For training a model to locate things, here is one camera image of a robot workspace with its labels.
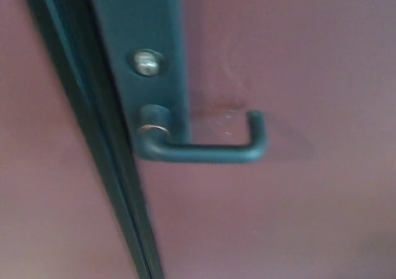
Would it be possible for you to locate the black lockset escutcheon plate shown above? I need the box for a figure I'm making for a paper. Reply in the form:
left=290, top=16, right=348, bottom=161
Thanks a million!
left=86, top=0, right=192, bottom=161

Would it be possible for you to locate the maroon door leaf with lockset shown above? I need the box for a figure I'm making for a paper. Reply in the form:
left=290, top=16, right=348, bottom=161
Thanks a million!
left=139, top=0, right=396, bottom=279

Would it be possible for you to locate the black lever door handle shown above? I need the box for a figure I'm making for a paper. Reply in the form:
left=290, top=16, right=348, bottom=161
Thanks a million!
left=136, top=104, right=269, bottom=165

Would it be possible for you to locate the silver key lock cylinder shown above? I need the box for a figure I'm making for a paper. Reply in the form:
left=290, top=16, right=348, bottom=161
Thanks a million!
left=127, top=48, right=165, bottom=77

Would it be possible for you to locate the plain maroon door leaf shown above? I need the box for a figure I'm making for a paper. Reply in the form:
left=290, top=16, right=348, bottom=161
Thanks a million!
left=0, top=0, right=139, bottom=279

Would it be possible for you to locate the black door meeting edge strip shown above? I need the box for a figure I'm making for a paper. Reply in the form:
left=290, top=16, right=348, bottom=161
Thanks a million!
left=18, top=0, right=165, bottom=279

